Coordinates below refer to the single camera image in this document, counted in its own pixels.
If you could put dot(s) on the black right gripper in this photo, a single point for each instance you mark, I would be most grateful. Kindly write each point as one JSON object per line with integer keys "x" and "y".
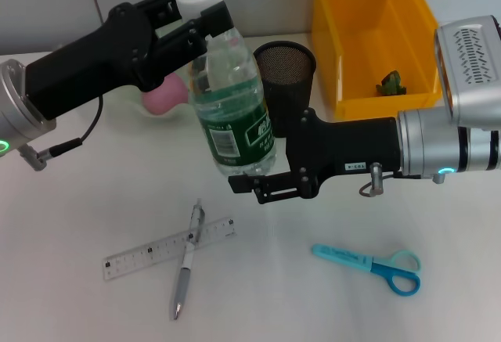
{"x": 352, "y": 146}

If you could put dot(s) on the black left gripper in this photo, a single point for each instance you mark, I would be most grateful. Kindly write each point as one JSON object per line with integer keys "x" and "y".
{"x": 98, "y": 64}

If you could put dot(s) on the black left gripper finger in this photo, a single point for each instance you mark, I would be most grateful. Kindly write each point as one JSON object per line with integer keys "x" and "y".
{"x": 217, "y": 19}

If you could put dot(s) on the clear green-label water bottle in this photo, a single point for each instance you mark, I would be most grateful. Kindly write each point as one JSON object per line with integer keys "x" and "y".
{"x": 231, "y": 123}

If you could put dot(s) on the pink toy peach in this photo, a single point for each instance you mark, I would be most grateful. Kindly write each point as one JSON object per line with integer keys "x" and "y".
{"x": 164, "y": 97}

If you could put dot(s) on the green plastic wrapper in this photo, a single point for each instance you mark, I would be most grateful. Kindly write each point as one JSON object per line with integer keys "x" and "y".
{"x": 391, "y": 83}

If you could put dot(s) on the black mesh pen holder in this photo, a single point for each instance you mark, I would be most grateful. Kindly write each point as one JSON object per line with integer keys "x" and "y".
{"x": 289, "y": 64}

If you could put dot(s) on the blue capped scissors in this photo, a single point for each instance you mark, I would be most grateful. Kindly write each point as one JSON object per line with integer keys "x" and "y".
{"x": 344, "y": 258}

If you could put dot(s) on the silver white ballpoint pen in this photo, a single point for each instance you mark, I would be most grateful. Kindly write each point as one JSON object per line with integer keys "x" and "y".
{"x": 182, "y": 279}

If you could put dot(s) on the clear plastic ruler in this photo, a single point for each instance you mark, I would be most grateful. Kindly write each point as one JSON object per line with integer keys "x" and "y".
{"x": 137, "y": 258}

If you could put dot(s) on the yellow plastic bin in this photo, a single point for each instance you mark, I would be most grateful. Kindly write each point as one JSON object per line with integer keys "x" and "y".
{"x": 352, "y": 44}

